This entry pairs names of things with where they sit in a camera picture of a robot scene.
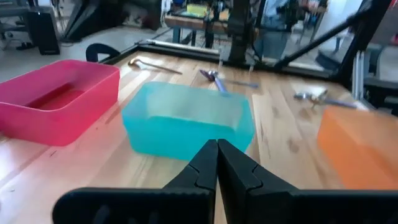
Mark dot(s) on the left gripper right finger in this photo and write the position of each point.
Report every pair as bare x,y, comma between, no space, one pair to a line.
248,202

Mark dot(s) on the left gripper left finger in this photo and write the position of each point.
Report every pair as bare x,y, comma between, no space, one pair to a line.
186,205

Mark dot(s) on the utensils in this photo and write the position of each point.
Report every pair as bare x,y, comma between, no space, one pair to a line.
219,83

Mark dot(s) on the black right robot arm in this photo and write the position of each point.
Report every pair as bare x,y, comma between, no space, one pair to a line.
239,31

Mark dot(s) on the teal plastic bin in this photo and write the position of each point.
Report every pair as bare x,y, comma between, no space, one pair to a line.
186,140

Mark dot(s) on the orange plastic bin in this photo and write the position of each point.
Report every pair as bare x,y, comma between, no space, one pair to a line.
360,149

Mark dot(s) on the gold spoon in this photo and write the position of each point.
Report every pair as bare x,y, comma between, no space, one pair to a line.
155,66

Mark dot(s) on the pink plastic bin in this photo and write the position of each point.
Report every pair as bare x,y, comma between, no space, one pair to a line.
62,124

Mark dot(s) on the silver metal bar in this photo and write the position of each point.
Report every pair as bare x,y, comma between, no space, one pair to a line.
180,45

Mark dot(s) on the person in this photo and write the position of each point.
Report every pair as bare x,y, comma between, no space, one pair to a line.
273,37

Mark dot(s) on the black table clamp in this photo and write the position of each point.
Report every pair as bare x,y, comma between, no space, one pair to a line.
93,49

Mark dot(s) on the wooden background table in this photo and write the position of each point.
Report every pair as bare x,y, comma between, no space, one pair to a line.
192,23

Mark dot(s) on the yellow-green box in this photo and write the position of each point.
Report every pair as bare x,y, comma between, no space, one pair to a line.
196,10

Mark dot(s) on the black box on floor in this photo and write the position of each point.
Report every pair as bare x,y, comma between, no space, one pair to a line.
43,31

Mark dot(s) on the black aluminium table frame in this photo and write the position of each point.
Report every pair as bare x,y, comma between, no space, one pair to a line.
186,53

